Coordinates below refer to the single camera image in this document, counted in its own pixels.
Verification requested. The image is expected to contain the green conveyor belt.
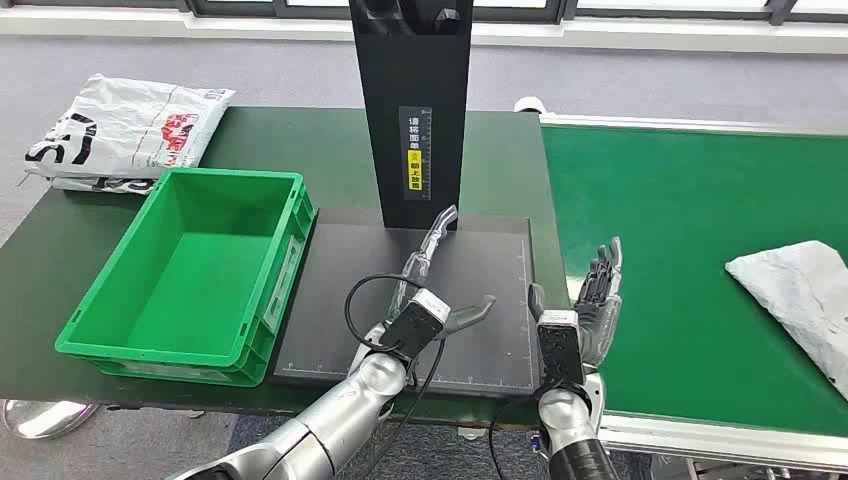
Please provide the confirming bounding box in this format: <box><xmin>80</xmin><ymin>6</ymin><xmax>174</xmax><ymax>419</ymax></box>
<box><xmin>541</xmin><ymin>124</ymin><xmax>848</xmax><ymax>439</ymax></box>

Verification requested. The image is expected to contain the aluminium conveyor frame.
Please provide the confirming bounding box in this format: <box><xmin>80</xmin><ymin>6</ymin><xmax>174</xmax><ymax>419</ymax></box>
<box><xmin>513</xmin><ymin>95</ymin><xmax>848</xmax><ymax>480</ymax></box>

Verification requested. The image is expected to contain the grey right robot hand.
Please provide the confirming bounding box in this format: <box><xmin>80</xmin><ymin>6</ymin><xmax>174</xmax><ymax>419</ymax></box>
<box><xmin>527</xmin><ymin>237</ymin><xmax>624</xmax><ymax>368</ymax></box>

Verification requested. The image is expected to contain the large white printed parcel bag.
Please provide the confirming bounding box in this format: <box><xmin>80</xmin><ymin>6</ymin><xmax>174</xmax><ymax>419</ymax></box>
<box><xmin>25</xmin><ymin>72</ymin><xmax>237</xmax><ymax>181</ymax></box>

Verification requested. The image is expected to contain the grey plastic parcel bag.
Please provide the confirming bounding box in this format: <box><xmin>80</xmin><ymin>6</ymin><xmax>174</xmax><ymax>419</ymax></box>
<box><xmin>724</xmin><ymin>240</ymin><xmax>848</xmax><ymax>403</ymax></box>

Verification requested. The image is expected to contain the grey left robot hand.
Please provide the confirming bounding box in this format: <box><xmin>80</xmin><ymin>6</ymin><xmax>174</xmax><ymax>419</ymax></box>
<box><xmin>387</xmin><ymin>205</ymin><xmax>497</xmax><ymax>339</ymax></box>

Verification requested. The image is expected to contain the white window sill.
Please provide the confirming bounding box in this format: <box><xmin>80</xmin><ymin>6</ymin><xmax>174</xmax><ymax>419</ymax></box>
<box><xmin>0</xmin><ymin>5</ymin><xmax>848</xmax><ymax>56</ymax></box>

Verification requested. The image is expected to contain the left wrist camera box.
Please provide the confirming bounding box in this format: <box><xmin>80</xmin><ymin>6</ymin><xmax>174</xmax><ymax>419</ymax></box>
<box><xmin>380</xmin><ymin>289</ymin><xmax>452</xmax><ymax>364</ymax></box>

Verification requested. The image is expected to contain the dark green table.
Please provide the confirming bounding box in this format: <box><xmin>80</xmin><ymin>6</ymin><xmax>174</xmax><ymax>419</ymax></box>
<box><xmin>0</xmin><ymin>105</ymin><xmax>571</xmax><ymax>431</ymax></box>

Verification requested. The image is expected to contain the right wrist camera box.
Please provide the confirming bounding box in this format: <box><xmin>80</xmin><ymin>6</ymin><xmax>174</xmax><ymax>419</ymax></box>
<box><xmin>536</xmin><ymin>309</ymin><xmax>588</xmax><ymax>389</ymax></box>

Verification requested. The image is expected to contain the black scanner column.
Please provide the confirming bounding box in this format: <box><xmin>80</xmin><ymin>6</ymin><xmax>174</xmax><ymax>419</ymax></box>
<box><xmin>349</xmin><ymin>0</ymin><xmax>474</xmax><ymax>231</ymax></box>

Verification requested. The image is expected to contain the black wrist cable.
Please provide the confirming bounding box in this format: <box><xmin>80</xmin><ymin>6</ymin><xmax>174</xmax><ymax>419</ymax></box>
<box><xmin>488</xmin><ymin>390</ymin><xmax>551</xmax><ymax>480</ymax></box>
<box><xmin>343</xmin><ymin>273</ymin><xmax>446</xmax><ymax>480</ymax></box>

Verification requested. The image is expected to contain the flat white printed parcel bag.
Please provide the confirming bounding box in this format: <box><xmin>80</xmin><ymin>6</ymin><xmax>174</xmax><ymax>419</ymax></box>
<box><xmin>51</xmin><ymin>173</ymin><xmax>160</xmax><ymax>197</ymax></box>

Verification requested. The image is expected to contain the yellow and black ruler label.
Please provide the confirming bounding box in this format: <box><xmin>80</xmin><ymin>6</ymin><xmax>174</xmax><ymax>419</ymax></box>
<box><xmin>398</xmin><ymin>105</ymin><xmax>433</xmax><ymax>201</ymax></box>

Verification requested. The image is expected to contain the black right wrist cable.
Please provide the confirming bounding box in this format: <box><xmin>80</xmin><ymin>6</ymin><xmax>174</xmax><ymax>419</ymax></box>
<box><xmin>488</xmin><ymin>390</ymin><xmax>551</xmax><ymax>480</ymax></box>

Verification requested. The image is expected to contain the green plastic crate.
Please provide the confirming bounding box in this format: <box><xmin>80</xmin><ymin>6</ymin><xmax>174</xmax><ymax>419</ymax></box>
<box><xmin>54</xmin><ymin>166</ymin><xmax>317</xmax><ymax>389</ymax></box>

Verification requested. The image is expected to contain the black scanner base plate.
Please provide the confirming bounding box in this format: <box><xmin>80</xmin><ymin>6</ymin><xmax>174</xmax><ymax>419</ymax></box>
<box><xmin>270</xmin><ymin>208</ymin><xmax>539</xmax><ymax>399</ymax></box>

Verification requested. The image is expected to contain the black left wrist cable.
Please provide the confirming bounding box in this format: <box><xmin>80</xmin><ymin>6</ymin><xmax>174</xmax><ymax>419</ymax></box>
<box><xmin>343</xmin><ymin>273</ymin><xmax>446</xmax><ymax>480</ymax></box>

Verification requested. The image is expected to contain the round chrome base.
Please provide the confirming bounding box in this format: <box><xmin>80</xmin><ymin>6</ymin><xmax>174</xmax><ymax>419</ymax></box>
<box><xmin>1</xmin><ymin>399</ymin><xmax>101</xmax><ymax>441</ymax></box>

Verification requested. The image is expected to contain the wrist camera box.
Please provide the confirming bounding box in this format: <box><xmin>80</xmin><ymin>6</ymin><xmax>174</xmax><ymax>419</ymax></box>
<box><xmin>380</xmin><ymin>289</ymin><xmax>452</xmax><ymax>364</ymax></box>
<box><xmin>536</xmin><ymin>309</ymin><xmax>588</xmax><ymax>389</ymax></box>

